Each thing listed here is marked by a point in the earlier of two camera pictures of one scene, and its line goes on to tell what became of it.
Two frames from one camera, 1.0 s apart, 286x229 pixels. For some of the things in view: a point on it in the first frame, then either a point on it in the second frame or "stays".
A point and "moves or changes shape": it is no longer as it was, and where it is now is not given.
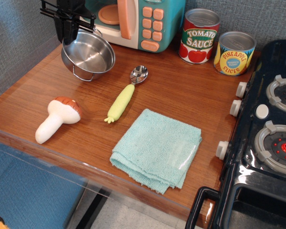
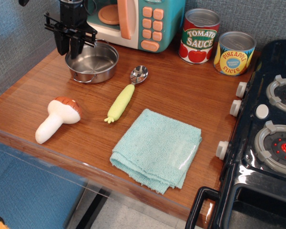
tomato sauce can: x=200 y=31 stays
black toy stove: x=257 y=185 stays
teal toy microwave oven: x=150 y=26 stays
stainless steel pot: x=89 y=55 moves or changes shape
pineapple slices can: x=234 y=53 stays
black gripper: x=66 y=28 to x=74 y=22
